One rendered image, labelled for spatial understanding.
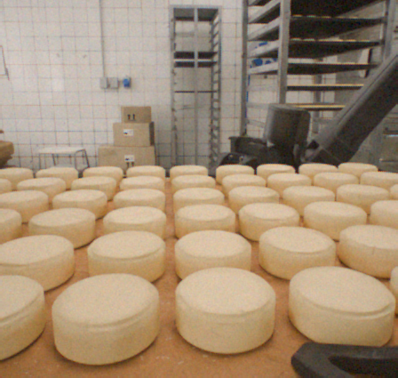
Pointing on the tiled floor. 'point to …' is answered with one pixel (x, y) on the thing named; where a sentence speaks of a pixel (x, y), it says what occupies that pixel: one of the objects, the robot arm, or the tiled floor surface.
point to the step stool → (65, 154)
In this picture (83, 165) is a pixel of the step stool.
